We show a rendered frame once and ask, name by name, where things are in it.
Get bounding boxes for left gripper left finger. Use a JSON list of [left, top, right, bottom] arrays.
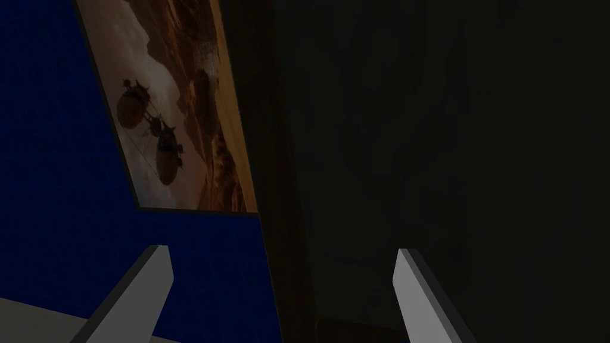
[[70, 245, 175, 343]]

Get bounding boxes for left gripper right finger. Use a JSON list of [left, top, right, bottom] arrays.
[[392, 248, 479, 343]]

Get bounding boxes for dark wooden door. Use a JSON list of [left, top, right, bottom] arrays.
[[218, 0, 610, 343]]

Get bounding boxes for framed airship landscape picture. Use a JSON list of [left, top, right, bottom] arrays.
[[71, 0, 260, 217]]

